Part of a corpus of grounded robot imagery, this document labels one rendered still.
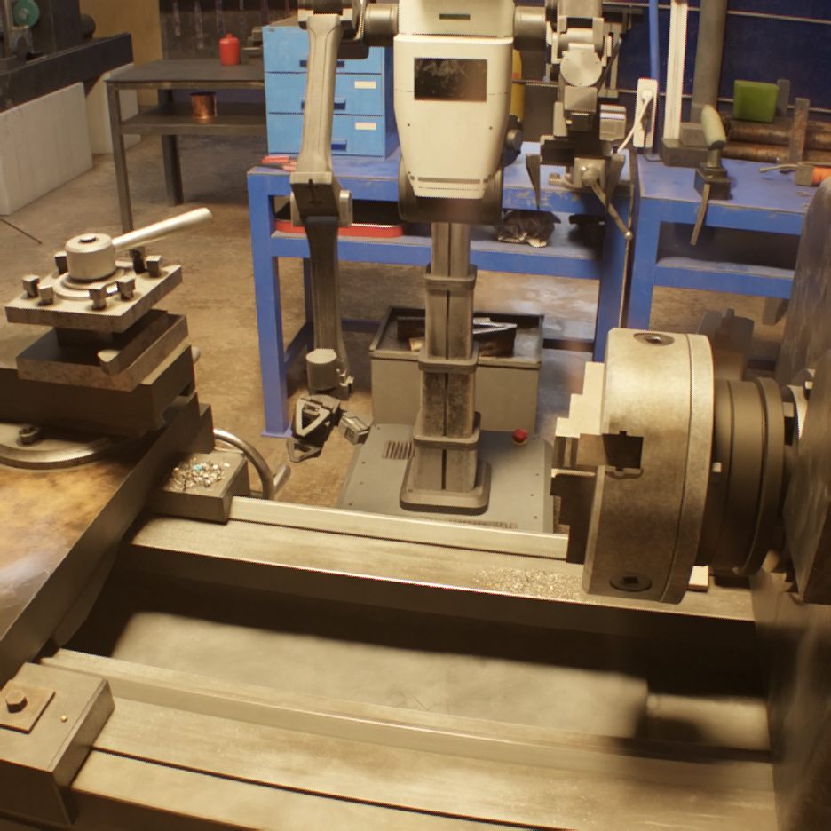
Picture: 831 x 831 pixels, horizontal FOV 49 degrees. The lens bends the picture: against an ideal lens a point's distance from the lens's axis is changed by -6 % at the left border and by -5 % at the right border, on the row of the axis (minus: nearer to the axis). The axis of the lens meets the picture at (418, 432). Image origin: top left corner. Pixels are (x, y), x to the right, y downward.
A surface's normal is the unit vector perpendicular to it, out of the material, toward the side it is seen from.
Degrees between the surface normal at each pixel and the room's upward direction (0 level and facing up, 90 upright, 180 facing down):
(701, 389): 27
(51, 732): 0
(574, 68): 60
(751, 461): 51
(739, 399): 10
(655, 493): 69
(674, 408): 36
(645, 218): 90
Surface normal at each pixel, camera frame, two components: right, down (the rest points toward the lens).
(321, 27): -0.11, 0.00
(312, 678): 0.16, -0.75
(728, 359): -0.40, 0.47
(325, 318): -0.11, 0.50
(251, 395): 0.00, -0.86
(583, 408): -0.07, -0.58
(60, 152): 0.98, 0.10
